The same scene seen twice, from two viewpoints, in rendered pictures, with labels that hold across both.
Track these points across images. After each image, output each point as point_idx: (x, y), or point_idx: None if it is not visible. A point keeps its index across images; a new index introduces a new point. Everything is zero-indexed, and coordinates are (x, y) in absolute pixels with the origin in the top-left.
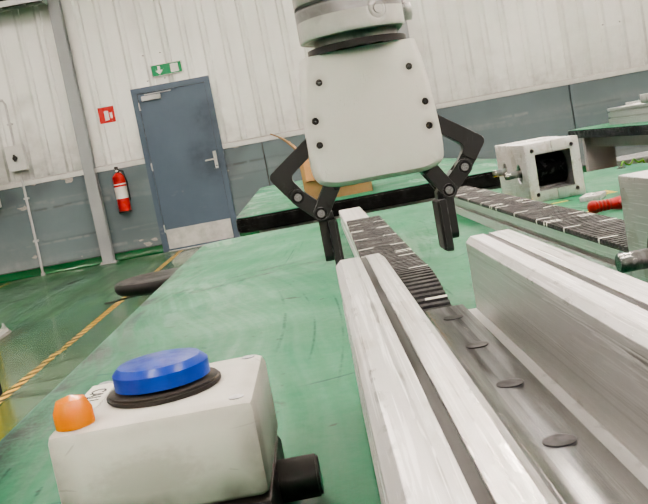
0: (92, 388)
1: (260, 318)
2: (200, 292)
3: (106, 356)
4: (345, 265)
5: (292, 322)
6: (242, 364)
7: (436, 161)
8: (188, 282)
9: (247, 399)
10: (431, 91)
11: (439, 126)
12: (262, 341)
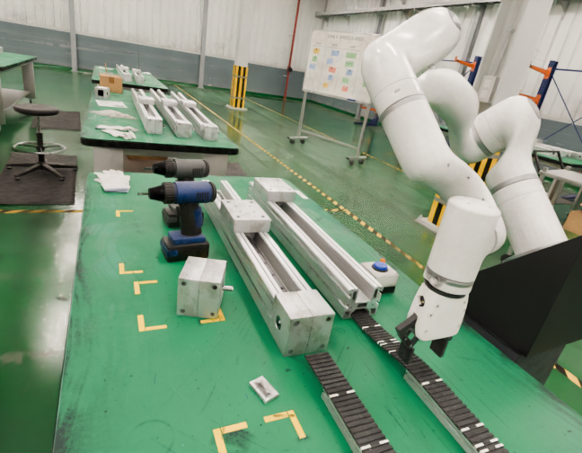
0: (395, 271)
1: (515, 422)
2: None
3: (538, 388)
4: (376, 280)
5: (481, 404)
6: (374, 272)
7: None
8: None
9: (361, 262)
10: (413, 304)
11: (408, 315)
12: (467, 379)
